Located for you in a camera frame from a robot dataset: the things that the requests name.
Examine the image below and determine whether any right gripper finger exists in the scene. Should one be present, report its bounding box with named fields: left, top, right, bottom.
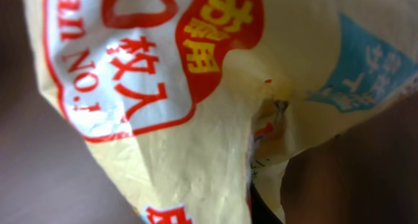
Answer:
left=250, top=183, right=283, bottom=224

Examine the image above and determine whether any yellow snack bag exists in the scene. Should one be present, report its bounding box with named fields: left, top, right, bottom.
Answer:
left=24, top=0, right=417, bottom=223

